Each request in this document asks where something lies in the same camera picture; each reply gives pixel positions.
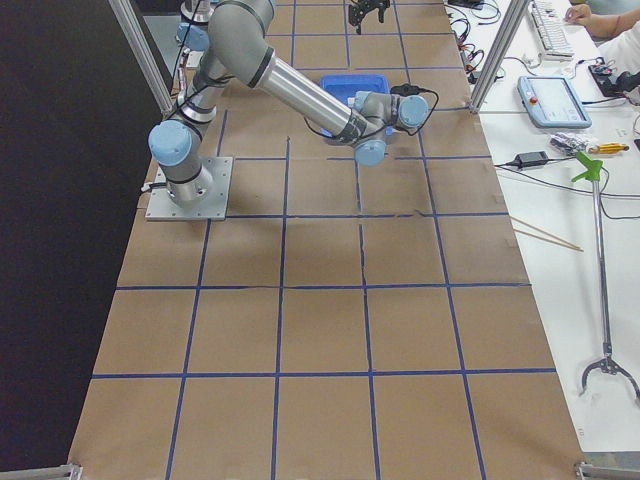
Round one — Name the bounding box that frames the long metal reacher grabber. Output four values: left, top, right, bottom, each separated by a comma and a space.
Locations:
572, 151, 639, 405

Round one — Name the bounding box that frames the aluminium frame post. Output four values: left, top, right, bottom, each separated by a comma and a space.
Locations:
108, 0, 173, 118

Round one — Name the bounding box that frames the wooden chopstick pair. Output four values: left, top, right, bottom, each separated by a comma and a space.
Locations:
510, 216, 584, 252

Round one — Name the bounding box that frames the yellow brass tool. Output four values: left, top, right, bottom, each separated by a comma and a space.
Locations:
588, 143, 629, 155

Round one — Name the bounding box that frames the white keyboard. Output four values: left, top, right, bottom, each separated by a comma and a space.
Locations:
528, 1, 574, 61

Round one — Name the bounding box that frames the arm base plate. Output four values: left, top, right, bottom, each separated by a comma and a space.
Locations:
145, 156, 234, 221

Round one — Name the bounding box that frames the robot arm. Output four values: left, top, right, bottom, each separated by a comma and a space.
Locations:
148, 1, 430, 207

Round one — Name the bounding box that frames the blue plastic tray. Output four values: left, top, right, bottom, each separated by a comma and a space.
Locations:
318, 74, 400, 164

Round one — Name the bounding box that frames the right side frame post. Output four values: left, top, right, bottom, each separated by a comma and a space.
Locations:
468, 0, 528, 114

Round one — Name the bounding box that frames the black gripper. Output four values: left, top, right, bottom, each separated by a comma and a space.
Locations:
348, 0, 390, 25

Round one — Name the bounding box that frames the person's hand at keyboard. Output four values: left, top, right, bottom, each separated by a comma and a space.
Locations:
564, 4, 592, 26

